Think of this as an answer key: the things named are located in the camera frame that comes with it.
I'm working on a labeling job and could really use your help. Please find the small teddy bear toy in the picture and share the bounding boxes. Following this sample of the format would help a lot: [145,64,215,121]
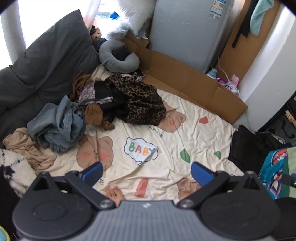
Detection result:
[90,26,107,53]

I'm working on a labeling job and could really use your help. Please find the teal hanging towel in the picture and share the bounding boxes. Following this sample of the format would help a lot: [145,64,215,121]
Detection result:
[250,0,274,36]

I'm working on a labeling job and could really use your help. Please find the grey U-shaped neck pillow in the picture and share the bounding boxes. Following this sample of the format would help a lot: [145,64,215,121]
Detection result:
[99,40,140,73]

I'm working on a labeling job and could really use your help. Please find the white fuzzy patterned blanket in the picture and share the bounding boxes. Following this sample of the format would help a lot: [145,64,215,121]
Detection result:
[1,149,37,198]

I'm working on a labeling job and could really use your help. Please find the detergent bottle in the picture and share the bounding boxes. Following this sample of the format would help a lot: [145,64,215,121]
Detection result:
[206,68,217,79]

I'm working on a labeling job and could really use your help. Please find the white pillow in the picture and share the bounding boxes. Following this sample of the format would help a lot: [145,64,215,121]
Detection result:
[104,0,156,40]

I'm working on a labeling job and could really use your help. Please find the cream cartoon bear bedsheet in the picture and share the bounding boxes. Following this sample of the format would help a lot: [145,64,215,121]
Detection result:
[40,90,242,202]

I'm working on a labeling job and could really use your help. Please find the dark grey pillow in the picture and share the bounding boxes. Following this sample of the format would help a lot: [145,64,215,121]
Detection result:
[1,10,99,140]

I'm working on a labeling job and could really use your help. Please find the beige garment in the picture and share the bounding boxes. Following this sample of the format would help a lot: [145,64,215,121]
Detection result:
[3,128,57,170]

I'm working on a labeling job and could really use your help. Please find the brown garment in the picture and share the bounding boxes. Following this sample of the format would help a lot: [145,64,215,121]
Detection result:
[70,71,115,131]

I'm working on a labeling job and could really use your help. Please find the floral patterned garment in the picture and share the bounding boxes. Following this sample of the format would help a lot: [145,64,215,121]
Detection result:
[78,82,113,105]

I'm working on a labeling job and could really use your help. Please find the black garment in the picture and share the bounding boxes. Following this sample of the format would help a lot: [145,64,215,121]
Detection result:
[94,81,120,102]

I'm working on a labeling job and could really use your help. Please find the brown cardboard sheet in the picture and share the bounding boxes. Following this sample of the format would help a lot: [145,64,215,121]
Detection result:
[121,37,247,124]

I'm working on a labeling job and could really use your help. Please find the teal printed garment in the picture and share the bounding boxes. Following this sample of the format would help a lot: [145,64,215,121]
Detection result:
[259,147,295,200]

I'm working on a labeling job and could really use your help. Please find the blue-grey denim garment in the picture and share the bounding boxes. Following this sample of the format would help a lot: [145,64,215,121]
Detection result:
[27,96,86,154]

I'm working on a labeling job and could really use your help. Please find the black bag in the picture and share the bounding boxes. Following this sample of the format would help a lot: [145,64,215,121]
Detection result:
[228,125,292,174]

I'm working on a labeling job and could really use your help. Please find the purple white refill pouch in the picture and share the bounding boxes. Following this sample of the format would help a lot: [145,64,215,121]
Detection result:
[216,75,239,95]

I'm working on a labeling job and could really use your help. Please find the leopard print skirt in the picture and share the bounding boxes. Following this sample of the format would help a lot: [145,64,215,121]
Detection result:
[105,73,166,126]

